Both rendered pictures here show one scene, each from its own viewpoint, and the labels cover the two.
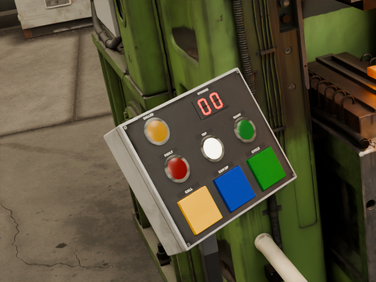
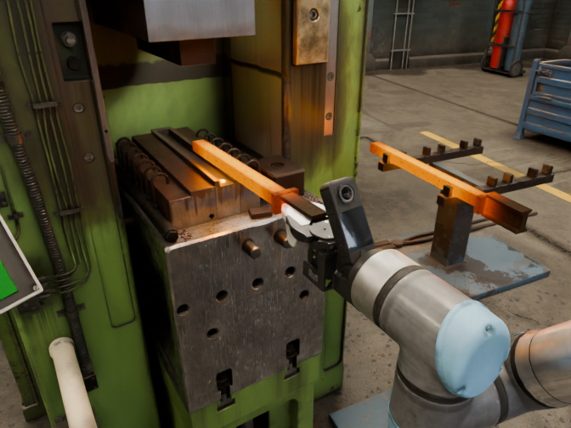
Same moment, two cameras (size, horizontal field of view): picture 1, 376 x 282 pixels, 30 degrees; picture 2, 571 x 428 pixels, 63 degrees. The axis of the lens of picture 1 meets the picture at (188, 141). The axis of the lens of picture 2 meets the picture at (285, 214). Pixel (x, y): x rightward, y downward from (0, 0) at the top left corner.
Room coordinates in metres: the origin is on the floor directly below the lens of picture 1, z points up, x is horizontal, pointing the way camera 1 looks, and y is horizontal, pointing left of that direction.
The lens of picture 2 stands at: (0.73, -0.38, 1.37)
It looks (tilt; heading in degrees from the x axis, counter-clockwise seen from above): 27 degrees down; 342
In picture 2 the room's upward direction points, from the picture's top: straight up
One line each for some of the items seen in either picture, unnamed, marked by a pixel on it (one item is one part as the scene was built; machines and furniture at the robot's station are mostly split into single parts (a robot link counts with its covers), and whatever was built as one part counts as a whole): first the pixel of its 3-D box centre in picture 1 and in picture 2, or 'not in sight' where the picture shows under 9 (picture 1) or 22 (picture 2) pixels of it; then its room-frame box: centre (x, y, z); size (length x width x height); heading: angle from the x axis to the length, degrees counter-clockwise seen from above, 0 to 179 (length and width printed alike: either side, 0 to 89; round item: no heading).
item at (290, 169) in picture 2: not in sight; (277, 177); (1.69, -0.68, 0.95); 0.12 x 0.08 x 0.06; 13
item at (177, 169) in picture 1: (177, 168); not in sight; (1.25, 0.03, 1.09); 0.05 x 0.03 x 0.04; 103
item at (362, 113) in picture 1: (352, 90); (180, 168); (1.79, -0.48, 0.96); 0.42 x 0.20 x 0.09; 13
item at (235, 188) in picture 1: (233, 188); not in sight; (1.28, -0.08, 1.01); 0.07 x 0.05 x 0.07; 128
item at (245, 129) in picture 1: (245, 130); not in sight; (1.38, -0.13, 1.09); 0.05 x 0.03 x 0.04; 103
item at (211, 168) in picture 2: (359, 76); (189, 152); (1.80, -0.50, 0.99); 0.42 x 0.05 x 0.01; 13
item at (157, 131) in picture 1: (156, 131); not in sight; (1.29, 0.06, 1.16); 0.05 x 0.03 x 0.04; 103
